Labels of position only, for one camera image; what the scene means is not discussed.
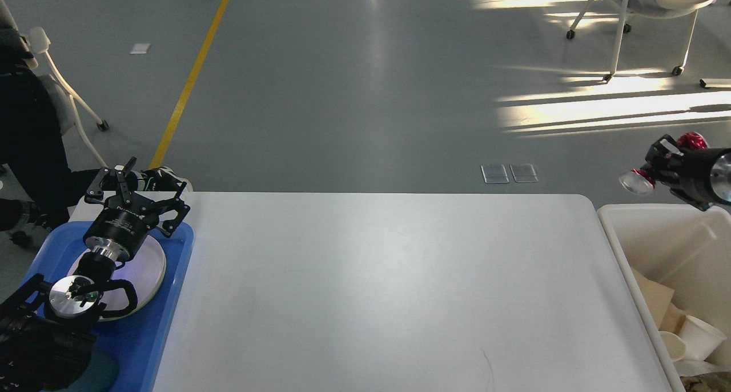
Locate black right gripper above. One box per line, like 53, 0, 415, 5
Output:
638, 134, 730, 211

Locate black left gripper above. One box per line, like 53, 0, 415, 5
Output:
83, 156, 190, 262

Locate crushed red can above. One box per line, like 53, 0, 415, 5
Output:
618, 132, 708, 195

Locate pink plate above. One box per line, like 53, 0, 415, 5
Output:
68, 235, 167, 322

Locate brown paper bag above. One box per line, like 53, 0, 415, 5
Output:
630, 267, 687, 334

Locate white paper cup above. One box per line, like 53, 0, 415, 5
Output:
658, 330, 686, 362
678, 315, 728, 361

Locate teal mug yellow inside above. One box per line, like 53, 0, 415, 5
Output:
63, 348, 119, 391

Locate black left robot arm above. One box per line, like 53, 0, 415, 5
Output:
2, 158, 191, 391

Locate white plastic bin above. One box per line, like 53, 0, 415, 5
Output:
597, 204, 730, 391

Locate person dark trousers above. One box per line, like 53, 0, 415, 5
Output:
1, 26, 98, 231

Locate clear floor plate right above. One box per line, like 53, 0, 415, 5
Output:
509, 163, 540, 183

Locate clear floor plate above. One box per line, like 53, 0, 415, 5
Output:
481, 165, 510, 185
509, 163, 540, 183

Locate white office chair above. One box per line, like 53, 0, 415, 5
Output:
565, 0, 715, 82

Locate clear floor plate left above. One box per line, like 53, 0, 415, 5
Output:
481, 165, 510, 185

